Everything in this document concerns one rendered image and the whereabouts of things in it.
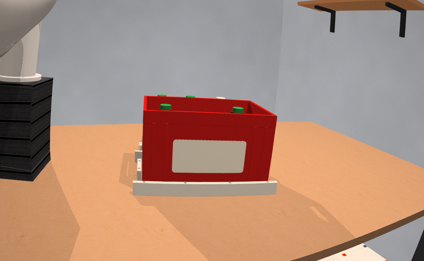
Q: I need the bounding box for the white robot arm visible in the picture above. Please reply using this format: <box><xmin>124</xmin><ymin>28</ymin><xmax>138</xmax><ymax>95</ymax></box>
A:
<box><xmin>0</xmin><ymin>0</ymin><xmax>57</xmax><ymax>82</ymax></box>

